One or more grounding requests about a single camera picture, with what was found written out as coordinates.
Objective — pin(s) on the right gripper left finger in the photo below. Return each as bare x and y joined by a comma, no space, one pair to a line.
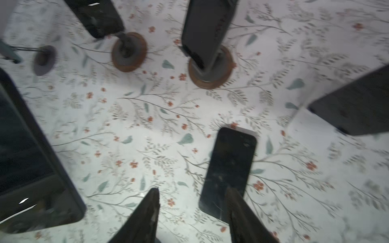
141,226

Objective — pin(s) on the white folding phone stand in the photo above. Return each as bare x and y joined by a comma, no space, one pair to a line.
305,120

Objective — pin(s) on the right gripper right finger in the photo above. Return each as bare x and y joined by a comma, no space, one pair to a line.
245,227

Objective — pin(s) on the wooden base stand centre-left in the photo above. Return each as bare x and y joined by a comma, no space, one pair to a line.
129,51

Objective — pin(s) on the wooden base stand centre-right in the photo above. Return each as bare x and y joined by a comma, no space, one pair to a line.
217,75

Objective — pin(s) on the back left grey stand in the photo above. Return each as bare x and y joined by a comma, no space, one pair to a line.
43,62

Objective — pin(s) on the black phone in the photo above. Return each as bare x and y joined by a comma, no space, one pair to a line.
99,17
36,191
229,166
10,53
206,24
358,108

